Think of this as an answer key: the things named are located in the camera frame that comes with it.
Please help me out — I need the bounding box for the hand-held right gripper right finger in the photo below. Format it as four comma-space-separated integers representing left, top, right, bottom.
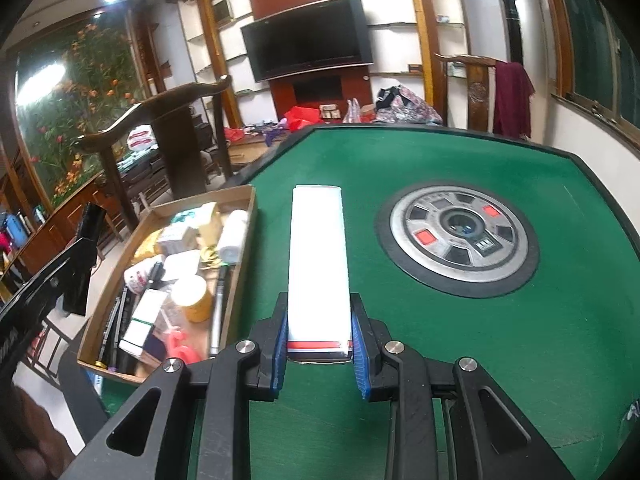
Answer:
350, 292, 576, 480

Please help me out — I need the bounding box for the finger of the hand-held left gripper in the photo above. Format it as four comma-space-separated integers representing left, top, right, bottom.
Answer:
20, 202, 107, 321

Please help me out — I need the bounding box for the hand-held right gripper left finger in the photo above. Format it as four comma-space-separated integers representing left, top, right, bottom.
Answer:
60, 292, 290, 480

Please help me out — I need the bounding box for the small white jar red label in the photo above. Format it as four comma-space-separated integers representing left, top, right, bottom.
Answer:
122, 261, 153, 293

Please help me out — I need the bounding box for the black marker with purple caps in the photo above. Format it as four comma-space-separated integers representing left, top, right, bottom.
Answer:
112, 287, 138, 373

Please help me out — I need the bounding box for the cardboard box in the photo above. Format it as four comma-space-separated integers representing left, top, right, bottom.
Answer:
76, 185, 258, 386

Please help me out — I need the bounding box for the golden foil packet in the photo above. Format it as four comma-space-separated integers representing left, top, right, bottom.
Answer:
131, 230, 166, 263

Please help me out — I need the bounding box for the white medicine box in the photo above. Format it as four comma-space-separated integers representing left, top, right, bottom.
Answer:
119, 290, 168, 356

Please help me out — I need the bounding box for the silver pen with green tip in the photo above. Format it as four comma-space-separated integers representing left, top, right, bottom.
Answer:
207, 262, 232, 358

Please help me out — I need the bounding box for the clear package with red ring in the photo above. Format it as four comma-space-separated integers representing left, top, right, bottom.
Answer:
157, 310, 201, 366

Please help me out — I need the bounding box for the yellow jar with white lid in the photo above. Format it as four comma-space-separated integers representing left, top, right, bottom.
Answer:
170, 275, 215, 323

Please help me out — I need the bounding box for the long red and white box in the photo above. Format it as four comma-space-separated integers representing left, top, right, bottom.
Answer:
286, 184, 352, 363

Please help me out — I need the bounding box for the white bottle with green label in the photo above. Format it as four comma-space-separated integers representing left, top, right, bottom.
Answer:
216, 210, 250, 265

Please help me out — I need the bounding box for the cream pouch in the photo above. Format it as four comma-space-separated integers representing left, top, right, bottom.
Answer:
197, 202, 221, 246

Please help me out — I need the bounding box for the person's left hand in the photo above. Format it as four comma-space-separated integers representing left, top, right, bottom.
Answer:
0, 390, 76, 480

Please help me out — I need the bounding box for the small silver box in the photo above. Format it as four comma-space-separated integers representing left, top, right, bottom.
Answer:
156, 225, 198, 256

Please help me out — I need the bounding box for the round table control panel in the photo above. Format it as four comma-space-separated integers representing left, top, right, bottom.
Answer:
374, 177, 541, 300

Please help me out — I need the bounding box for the white bag with red print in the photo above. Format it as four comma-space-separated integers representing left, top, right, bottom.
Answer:
126, 125, 158, 153

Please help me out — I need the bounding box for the dark wooden chair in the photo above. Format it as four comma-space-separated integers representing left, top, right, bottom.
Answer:
80, 75, 233, 231

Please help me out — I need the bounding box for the floral cloth pile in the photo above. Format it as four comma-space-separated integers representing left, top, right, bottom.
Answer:
375, 85, 443, 126

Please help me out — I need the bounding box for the red television cabinet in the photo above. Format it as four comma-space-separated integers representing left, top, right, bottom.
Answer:
270, 67, 376, 116

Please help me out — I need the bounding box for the brown wooden chair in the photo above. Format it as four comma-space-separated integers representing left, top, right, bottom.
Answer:
434, 52, 501, 133

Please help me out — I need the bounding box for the maroon cloth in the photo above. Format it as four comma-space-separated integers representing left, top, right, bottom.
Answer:
492, 61, 536, 140

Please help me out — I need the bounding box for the black television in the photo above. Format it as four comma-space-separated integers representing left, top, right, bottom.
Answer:
240, 0, 375, 83

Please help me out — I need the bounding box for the standing air conditioner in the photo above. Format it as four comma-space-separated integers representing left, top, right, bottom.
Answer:
495, 0, 546, 81

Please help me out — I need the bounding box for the green glass window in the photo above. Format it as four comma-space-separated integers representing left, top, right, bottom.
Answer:
537, 0, 640, 141

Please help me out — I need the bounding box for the flower wall picture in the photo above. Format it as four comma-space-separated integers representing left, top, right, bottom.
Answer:
15, 7, 151, 206

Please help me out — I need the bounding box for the white wall shelf unit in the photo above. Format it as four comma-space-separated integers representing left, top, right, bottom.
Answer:
177, 0, 273, 116
350, 0, 468, 78

